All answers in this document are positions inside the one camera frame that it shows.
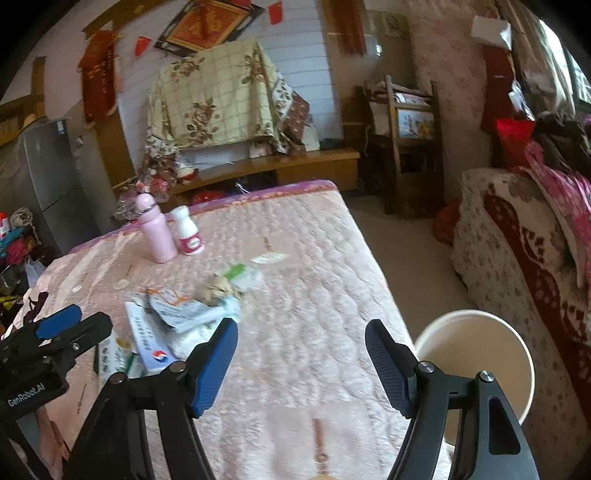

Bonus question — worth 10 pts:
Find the wooden low cabinet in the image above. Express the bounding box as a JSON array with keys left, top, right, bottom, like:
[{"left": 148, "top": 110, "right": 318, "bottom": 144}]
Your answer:
[{"left": 113, "top": 148, "right": 361, "bottom": 204}]

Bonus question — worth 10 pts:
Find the clear bag with red flowers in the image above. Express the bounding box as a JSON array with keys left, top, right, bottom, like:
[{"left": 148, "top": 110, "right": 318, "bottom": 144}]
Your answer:
[{"left": 115, "top": 154, "right": 199, "bottom": 217}]

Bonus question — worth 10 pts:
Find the dark clothes pile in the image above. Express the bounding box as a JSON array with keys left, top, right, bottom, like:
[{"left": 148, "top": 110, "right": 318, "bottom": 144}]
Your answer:
[{"left": 531, "top": 111, "right": 591, "bottom": 185}]

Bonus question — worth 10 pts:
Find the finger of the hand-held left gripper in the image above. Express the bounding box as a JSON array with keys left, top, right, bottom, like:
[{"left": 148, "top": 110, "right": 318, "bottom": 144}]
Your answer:
[
  {"left": 0, "top": 305, "right": 83, "bottom": 344},
  {"left": 44, "top": 312, "right": 114, "bottom": 365}
]

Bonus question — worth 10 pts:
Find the green and white packet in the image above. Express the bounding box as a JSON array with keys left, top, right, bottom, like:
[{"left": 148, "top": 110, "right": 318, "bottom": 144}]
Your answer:
[{"left": 95, "top": 335, "right": 144, "bottom": 380}]

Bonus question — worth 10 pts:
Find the red plastic bag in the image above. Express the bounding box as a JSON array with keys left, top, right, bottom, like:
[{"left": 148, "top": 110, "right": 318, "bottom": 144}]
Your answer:
[{"left": 495, "top": 117, "right": 536, "bottom": 169}]

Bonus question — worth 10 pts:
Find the red bag on floor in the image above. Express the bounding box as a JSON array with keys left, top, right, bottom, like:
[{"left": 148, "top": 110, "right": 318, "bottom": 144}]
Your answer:
[{"left": 431, "top": 200, "right": 462, "bottom": 243}]

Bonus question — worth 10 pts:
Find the pile of colourful clutter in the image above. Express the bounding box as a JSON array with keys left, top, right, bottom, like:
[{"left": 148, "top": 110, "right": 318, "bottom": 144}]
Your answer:
[{"left": 0, "top": 208, "right": 49, "bottom": 289}]

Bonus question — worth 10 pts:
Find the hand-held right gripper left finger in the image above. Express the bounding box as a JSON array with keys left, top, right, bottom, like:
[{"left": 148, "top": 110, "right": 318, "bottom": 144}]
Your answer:
[{"left": 62, "top": 318, "right": 239, "bottom": 480}]

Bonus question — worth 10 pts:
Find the sofa with floral red cover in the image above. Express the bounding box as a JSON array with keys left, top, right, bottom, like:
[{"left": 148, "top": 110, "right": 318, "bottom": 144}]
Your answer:
[{"left": 450, "top": 167, "right": 591, "bottom": 480}]

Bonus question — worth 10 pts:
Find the crumpled brown paper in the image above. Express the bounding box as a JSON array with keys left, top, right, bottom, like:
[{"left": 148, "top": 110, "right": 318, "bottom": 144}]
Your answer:
[{"left": 198, "top": 273, "right": 241, "bottom": 305}]

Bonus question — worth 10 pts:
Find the white box with blue print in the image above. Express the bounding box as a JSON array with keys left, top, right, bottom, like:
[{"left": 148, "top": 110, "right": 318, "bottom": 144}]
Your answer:
[{"left": 126, "top": 300, "right": 180, "bottom": 376}]

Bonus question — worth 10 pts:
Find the grey refrigerator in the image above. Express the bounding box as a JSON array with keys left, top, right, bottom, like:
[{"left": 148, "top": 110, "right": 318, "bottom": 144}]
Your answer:
[{"left": 0, "top": 117, "right": 100, "bottom": 254}]

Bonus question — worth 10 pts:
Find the white paper packet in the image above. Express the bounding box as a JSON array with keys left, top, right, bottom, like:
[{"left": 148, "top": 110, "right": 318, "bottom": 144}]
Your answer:
[{"left": 470, "top": 15, "right": 512, "bottom": 49}]

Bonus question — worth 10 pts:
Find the cream plastic bucket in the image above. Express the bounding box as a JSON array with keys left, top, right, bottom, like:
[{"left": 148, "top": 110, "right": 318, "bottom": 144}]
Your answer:
[{"left": 413, "top": 310, "right": 536, "bottom": 446}]

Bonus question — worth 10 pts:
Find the pink floral quilt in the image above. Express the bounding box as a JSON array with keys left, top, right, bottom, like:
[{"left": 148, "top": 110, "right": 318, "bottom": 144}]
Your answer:
[{"left": 519, "top": 141, "right": 591, "bottom": 287}]

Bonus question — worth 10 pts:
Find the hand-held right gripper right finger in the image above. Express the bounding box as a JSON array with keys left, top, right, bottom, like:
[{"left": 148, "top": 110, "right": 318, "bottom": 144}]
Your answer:
[{"left": 365, "top": 318, "right": 541, "bottom": 480}]

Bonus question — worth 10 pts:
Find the green and white wrapper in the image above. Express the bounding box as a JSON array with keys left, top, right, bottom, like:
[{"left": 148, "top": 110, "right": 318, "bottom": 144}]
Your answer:
[{"left": 224, "top": 263, "right": 264, "bottom": 291}]

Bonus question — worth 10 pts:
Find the red hanging wall decoration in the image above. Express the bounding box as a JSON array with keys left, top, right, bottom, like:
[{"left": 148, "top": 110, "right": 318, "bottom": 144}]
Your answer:
[{"left": 78, "top": 30, "right": 122, "bottom": 124}]

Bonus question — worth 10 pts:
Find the cream floral checked cloth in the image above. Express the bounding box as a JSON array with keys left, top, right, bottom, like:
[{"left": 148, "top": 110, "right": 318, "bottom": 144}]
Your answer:
[{"left": 143, "top": 39, "right": 311, "bottom": 160}]

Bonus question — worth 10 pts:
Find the framed red and gold picture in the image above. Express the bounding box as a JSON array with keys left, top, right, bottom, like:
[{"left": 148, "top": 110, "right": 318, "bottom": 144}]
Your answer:
[{"left": 154, "top": 0, "right": 266, "bottom": 57}]

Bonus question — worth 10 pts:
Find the white bottle with pink label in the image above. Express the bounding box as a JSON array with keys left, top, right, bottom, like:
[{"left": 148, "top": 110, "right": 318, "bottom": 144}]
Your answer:
[{"left": 171, "top": 205, "right": 206, "bottom": 256}]

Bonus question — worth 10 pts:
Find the wooden chair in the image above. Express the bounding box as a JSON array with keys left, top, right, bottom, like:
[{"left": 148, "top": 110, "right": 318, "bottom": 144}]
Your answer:
[{"left": 360, "top": 76, "right": 446, "bottom": 215}]

